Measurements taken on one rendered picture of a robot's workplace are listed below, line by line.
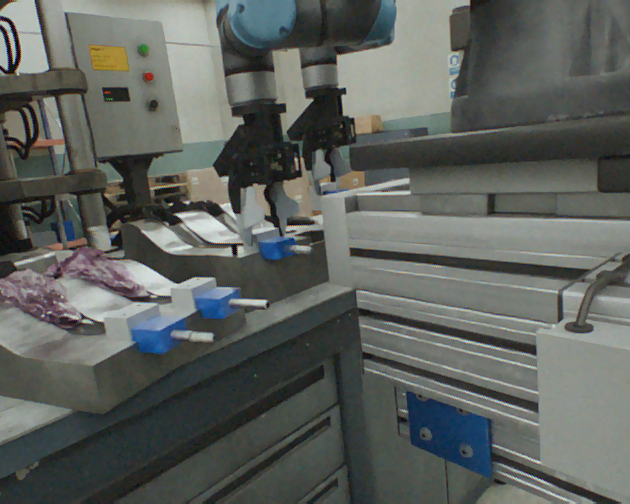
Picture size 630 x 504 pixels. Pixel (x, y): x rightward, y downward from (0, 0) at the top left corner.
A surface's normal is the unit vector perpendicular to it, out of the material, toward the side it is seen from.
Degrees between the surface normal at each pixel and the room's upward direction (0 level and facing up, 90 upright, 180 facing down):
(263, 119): 90
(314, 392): 90
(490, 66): 73
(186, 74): 90
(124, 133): 90
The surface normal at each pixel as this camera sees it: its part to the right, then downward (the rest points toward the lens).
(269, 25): 0.30, 0.16
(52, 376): -0.44, 0.24
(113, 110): 0.72, 0.07
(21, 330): 0.32, -0.86
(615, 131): -0.72, 0.22
